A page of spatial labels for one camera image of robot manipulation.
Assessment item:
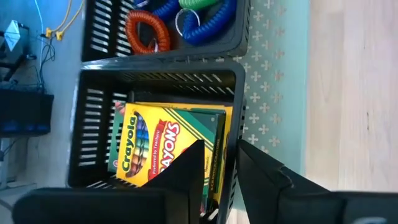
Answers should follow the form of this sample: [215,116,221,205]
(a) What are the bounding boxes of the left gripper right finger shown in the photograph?
[236,139,398,224]

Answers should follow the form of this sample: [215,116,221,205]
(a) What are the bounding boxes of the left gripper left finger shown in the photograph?
[12,139,206,224]

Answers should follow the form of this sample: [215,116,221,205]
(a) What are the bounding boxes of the yellow Crayola crayon box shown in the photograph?
[107,100,234,205]
[116,102,216,200]

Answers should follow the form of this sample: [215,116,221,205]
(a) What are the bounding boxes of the black slotted plastic basket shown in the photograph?
[81,0,252,63]
[67,60,247,224]

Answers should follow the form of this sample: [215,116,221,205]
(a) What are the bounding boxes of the red coil keychain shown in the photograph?
[124,9,172,55]

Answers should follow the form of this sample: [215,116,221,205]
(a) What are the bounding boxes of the blue coil keychain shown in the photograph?
[152,0,182,23]
[175,0,238,47]

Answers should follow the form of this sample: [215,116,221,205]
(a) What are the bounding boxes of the green coil keychain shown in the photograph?
[178,0,219,11]

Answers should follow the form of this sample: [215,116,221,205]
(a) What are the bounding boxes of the black low box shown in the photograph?
[0,89,55,138]

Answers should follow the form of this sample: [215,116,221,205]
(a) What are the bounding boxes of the green perforated metal riser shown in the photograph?
[214,0,311,224]

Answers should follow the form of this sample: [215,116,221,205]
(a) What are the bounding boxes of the yellow extension cord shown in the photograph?
[55,0,85,42]
[45,0,73,40]

